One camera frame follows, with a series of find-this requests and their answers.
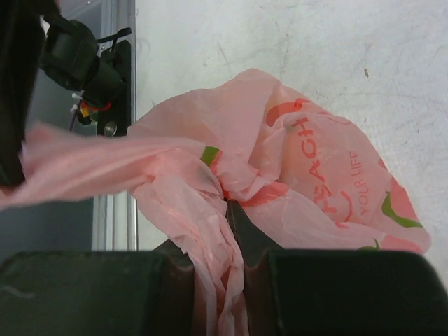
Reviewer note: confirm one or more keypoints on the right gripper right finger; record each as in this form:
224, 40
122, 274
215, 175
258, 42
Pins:
253, 242

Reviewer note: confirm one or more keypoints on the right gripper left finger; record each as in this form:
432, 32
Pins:
170, 262

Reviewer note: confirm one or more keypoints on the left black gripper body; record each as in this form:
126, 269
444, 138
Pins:
22, 42

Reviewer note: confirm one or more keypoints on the pink plastic bag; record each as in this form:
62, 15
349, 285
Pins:
305, 177

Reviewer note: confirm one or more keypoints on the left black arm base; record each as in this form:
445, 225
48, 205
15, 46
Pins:
115, 117

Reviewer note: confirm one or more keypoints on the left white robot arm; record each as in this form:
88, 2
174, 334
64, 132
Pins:
71, 58

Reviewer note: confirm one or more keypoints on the aluminium front rail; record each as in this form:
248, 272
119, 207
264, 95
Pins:
115, 214

